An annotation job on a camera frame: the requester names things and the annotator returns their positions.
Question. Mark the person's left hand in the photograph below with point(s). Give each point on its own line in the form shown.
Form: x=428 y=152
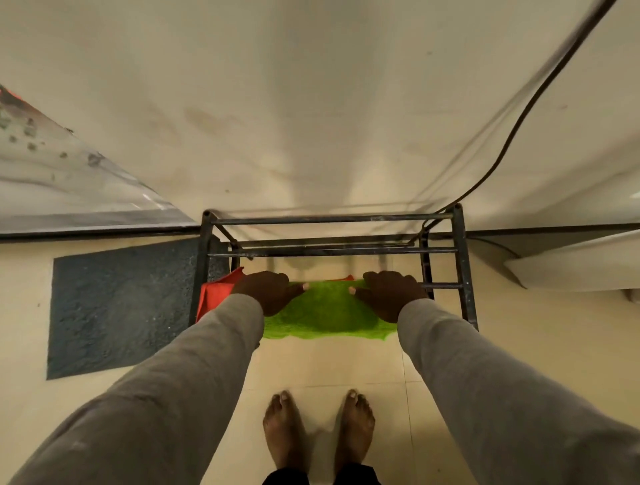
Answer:
x=265 y=292

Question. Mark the person's right hand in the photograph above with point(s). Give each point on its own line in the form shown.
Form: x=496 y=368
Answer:
x=392 y=295

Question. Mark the person's right thumb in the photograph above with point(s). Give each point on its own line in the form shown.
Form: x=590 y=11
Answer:
x=360 y=295

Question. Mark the person's left thumb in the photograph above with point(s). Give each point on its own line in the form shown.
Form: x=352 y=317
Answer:
x=297 y=291

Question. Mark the green fuzzy cloth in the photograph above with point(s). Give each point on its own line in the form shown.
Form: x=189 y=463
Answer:
x=327 y=312

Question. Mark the person's left forearm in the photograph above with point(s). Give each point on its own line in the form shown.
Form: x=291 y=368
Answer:
x=175 y=389

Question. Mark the person's right forearm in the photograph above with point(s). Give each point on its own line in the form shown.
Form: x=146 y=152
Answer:
x=495 y=394

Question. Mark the orange cloth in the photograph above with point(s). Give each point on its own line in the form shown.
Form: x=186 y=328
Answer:
x=215 y=297

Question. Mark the black metal rack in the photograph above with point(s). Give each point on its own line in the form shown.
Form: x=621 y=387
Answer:
x=462 y=260

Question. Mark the person's right foot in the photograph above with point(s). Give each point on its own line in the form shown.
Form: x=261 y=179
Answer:
x=355 y=429

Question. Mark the person's foot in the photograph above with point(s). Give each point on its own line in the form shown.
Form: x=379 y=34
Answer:
x=355 y=429
x=284 y=432

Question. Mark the person's left foot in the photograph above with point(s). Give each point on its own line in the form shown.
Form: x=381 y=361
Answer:
x=284 y=432

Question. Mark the dark grey floor mat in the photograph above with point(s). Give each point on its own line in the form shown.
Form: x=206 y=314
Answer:
x=120 y=305

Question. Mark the black trousers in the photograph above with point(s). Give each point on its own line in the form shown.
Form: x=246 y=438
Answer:
x=357 y=475

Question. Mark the white curved panel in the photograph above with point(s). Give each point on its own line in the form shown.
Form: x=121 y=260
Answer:
x=580 y=265

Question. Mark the clear plastic sheet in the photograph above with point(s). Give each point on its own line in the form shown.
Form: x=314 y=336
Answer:
x=60 y=185

